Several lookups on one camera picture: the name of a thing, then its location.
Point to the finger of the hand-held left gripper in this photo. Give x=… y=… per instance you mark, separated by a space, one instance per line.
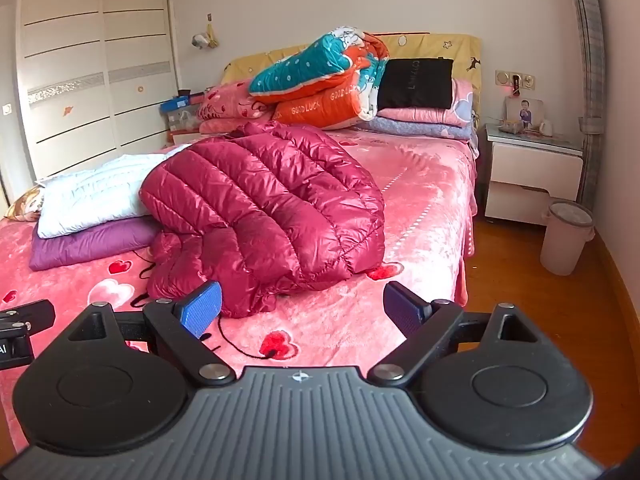
x=35 y=312

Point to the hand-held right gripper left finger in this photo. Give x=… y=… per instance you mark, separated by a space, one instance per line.
x=200 y=310

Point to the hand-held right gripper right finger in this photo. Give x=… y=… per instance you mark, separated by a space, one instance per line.
x=400 y=307

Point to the red down jacket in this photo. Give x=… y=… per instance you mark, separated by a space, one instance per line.
x=260 y=195

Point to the bed with pink cover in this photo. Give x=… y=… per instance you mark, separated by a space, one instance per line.
x=400 y=240

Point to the purple folded jacket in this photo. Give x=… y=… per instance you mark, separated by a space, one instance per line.
x=85 y=245

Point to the printed golden pillow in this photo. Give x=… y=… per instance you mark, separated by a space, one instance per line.
x=25 y=205

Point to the light blue down jacket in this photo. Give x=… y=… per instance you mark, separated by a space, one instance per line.
x=90 y=195

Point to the red topped small cabinet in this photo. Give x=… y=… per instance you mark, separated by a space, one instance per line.
x=182 y=136

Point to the pink trash bin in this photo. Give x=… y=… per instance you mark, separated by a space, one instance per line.
x=565 y=245

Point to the lavender folded blanket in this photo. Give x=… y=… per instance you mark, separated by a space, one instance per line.
x=425 y=128

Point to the white nightstand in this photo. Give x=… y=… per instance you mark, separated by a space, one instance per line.
x=530 y=170

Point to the clear storage box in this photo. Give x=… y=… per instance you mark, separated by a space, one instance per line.
x=185 y=121

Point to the blue box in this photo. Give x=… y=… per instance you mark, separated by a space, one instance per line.
x=177 y=106

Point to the pink folded quilt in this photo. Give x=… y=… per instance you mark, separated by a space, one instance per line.
x=225 y=105

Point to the pink and blue folded blankets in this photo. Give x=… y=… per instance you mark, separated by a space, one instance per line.
x=462 y=105

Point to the small dark box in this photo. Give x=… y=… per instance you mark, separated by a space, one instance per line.
x=183 y=93

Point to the teal and orange quilt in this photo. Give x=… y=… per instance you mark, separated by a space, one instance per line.
x=320 y=105

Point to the black cushion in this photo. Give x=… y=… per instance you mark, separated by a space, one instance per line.
x=415 y=85

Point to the white sliding wardrobe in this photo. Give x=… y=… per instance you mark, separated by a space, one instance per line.
x=75 y=85

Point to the white cup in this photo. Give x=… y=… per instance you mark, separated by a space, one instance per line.
x=546 y=128

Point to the yellow headboard cover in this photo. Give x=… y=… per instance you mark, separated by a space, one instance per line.
x=450 y=52

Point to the yellow hanging ornament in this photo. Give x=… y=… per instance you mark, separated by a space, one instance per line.
x=212 y=35

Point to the plaid curtain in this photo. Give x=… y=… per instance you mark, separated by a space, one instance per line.
x=590 y=60

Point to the light switch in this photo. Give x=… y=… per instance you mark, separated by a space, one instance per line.
x=7 y=109

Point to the photo frame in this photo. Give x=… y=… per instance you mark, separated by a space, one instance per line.
x=525 y=110

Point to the wall socket panel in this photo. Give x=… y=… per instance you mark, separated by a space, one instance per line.
x=502 y=78

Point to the wall lamp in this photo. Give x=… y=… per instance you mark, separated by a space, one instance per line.
x=200 y=41

